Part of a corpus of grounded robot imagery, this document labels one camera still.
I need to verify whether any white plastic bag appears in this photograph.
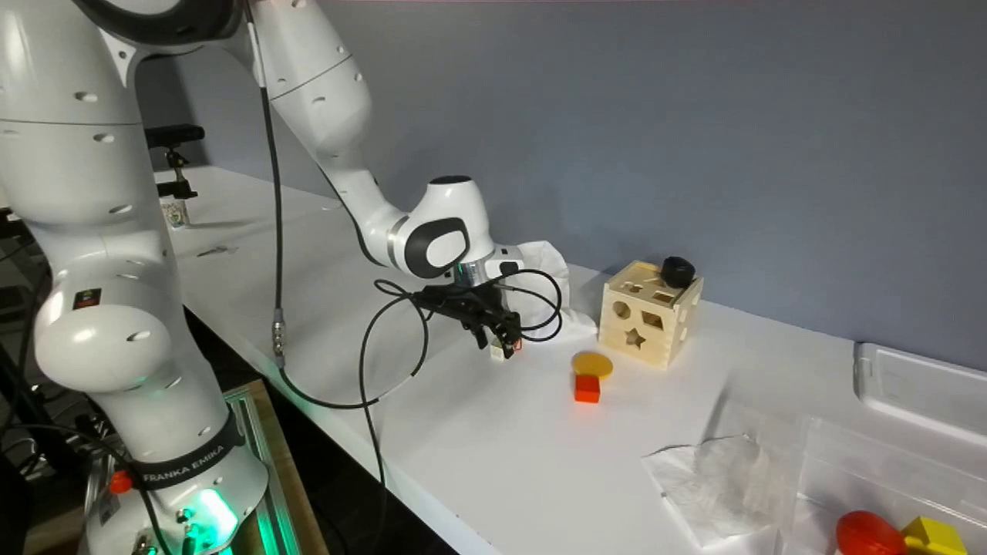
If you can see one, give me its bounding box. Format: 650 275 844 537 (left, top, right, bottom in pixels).
513 240 602 335

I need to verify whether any red toy shape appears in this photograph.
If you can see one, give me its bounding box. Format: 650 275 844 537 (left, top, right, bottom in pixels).
833 509 910 555

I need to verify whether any yellow toy shape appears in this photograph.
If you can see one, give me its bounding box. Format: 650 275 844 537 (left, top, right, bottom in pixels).
901 515 970 555

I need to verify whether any red wooden pentagon block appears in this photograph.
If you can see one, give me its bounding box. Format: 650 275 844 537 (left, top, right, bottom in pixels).
570 374 605 407

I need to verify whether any yellow wooden disc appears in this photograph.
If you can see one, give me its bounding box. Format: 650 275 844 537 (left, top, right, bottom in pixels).
570 350 615 379

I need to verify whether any wooden shape sorter box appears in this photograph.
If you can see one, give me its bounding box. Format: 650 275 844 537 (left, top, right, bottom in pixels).
599 260 706 374

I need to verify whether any clear plastic tray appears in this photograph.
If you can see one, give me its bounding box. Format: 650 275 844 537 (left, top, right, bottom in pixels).
851 339 987 446

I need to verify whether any wooden platform frame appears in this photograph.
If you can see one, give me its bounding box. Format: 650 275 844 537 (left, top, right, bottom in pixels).
229 376 334 555

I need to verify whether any clear bag with coloured shapes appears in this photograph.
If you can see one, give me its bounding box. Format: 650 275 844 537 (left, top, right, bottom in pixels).
794 414 987 555

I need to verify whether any black round cap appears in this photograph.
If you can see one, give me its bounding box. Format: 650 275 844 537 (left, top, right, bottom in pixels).
659 252 700 289

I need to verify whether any plain black cable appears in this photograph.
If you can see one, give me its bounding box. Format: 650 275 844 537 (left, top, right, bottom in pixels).
354 261 568 491

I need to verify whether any black camera on stand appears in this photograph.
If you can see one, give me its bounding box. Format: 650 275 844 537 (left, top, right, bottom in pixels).
143 119 206 231

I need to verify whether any crumpled clear plastic bag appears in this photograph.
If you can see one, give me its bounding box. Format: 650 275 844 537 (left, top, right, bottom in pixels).
641 382 819 555

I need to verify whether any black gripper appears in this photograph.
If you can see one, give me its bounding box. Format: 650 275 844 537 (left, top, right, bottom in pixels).
412 280 523 358

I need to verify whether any black cable with grey connector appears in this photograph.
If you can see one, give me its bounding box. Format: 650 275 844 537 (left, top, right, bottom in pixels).
243 0 435 414

